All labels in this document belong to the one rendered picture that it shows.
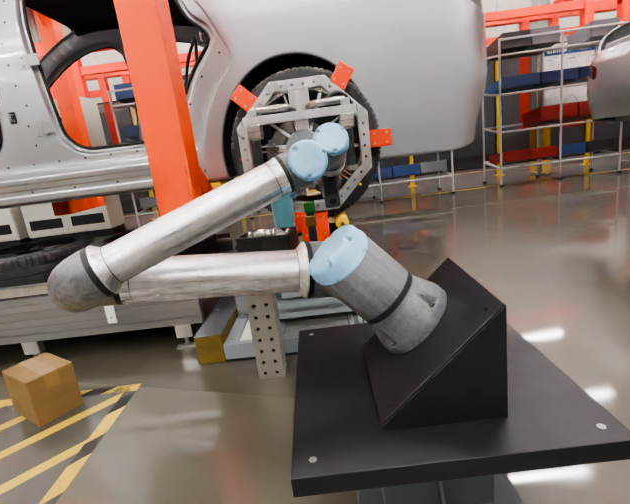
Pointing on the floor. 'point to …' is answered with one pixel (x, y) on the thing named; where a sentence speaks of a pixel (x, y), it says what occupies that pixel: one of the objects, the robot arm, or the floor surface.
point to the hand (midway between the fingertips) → (327, 192)
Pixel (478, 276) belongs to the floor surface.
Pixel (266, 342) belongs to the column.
